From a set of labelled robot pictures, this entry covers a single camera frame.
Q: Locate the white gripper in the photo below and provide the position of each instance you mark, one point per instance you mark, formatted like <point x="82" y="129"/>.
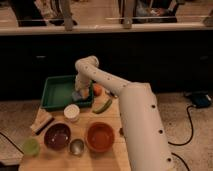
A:
<point x="82" y="85"/>

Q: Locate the grey blue sponge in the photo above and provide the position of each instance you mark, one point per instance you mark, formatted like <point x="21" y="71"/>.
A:
<point x="76" y="96"/>

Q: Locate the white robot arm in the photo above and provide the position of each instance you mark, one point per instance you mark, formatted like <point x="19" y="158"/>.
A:
<point x="144" y="134"/>

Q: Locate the green plastic tray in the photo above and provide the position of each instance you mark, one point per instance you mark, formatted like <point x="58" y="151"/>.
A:
<point x="57" y="93"/>

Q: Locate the orange fruit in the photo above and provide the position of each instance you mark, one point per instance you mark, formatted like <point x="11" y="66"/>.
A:
<point x="97" y="89"/>

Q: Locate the white round container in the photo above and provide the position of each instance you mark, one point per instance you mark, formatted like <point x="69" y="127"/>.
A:
<point x="71" y="112"/>

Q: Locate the green cucumber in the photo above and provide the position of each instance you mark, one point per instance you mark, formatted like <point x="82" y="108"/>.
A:
<point x="103" y="107"/>

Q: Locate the orange bowl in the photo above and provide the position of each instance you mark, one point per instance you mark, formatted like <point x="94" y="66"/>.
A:
<point x="99" y="137"/>

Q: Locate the dark purple bowl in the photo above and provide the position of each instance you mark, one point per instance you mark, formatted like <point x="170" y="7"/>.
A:
<point x="57" y="136"/>

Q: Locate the small metal cup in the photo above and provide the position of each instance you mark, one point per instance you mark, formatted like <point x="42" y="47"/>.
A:
<point x="76" y="147"/>

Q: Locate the light green cup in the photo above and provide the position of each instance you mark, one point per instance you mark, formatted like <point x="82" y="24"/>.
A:
<point x="31" y="147"/>

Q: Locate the black power adapter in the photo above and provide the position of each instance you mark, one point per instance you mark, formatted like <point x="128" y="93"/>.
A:
<point x="200" y="100"/>

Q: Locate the brush with wooden handle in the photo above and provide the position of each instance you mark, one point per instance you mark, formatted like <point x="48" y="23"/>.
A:
<point x="42" y="119"/>

